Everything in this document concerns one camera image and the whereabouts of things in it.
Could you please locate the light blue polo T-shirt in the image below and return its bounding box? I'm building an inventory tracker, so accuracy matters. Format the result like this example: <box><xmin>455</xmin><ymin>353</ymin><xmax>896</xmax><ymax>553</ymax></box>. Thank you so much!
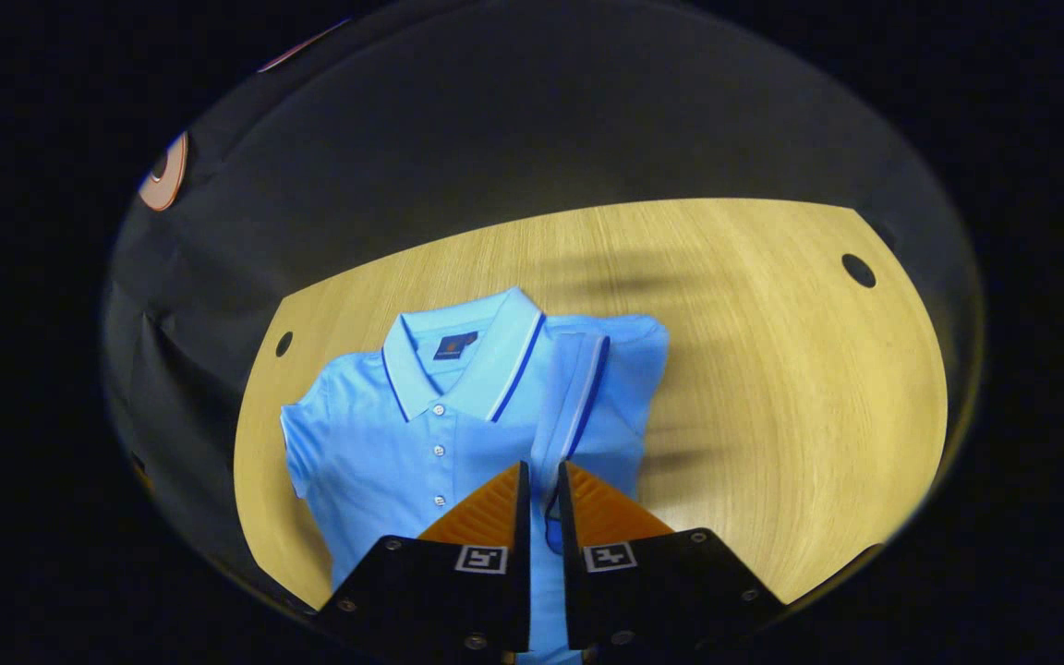
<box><xmin>280</xmin><ymin>286</ymin><xmax>671</xmax><ymax>665</ymax></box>

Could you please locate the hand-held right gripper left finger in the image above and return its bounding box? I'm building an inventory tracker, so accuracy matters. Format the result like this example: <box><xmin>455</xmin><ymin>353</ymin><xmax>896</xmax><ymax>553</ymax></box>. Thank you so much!
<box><xmin>315</xmin><ymin>461</ymin><xmax>533</xmax><ymax>657</ymax></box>

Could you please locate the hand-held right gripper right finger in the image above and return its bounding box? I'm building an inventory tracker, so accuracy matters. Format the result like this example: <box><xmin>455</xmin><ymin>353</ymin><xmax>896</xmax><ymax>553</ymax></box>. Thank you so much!
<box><xmin>557</xmin><ymin>460</ymin><xmax>787</xmax><ymax>652</ymax></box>

